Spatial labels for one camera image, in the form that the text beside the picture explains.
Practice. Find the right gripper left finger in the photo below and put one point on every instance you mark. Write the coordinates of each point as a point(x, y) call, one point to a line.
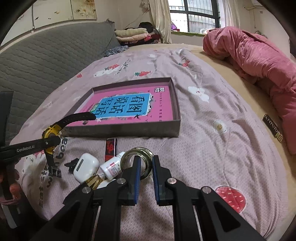
point(97, 213)

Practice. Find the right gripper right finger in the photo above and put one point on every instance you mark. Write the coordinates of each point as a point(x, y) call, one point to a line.
point(198, 214)

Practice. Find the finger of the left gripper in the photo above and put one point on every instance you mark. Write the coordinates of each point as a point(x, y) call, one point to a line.
point(27, 148)

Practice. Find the black gold folding knife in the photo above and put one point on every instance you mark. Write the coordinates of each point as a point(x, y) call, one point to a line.
point(93, 182)

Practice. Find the yellow black wrist watch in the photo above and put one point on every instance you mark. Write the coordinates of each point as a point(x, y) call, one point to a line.
point(54, 131)

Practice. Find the black hair claw clip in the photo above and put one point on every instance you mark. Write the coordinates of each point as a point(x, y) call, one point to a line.
point(71, 165)

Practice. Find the small white pill bottle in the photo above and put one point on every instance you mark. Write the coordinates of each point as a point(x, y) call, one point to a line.
point(111, 168)

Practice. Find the brass metal ring fitting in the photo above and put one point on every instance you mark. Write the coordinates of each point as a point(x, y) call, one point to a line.
point(144, 156)

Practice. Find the white child-proof bottle cap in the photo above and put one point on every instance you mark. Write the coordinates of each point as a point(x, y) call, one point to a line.
point(104, 183)

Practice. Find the white earbuds charging case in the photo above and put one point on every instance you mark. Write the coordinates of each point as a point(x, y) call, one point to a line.
point(86, 167)

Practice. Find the pink strawberry print bedsheet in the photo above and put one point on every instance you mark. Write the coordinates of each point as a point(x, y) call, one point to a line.
point(222, 143)

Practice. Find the red black lighter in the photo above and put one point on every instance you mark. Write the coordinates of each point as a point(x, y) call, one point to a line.
point(110, 148)

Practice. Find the grey quilted headboard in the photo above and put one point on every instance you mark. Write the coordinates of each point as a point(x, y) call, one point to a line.
point(37, 65)

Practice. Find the beige mattress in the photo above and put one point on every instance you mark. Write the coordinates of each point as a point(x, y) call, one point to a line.
point(258, 100)

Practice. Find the grey cardboard box tray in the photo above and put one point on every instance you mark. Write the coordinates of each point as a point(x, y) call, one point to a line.
point(161, 129)

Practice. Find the pink Chinese picture book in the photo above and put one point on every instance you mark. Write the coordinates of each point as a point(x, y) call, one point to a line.
point(133, 104)

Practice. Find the dark floral cloth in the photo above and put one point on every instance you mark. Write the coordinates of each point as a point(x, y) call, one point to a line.
point(116, 50)

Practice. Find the folded blankets stack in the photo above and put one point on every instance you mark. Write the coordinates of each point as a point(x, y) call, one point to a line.
point(139, 36)

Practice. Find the pink crumpled quilt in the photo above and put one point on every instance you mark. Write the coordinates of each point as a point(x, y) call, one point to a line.
point(260, 62)

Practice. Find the cream curtain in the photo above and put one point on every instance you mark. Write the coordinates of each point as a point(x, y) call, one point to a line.
point(161, 17)

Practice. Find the window with dark frame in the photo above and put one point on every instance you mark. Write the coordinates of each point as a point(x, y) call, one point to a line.
point(194, 16)

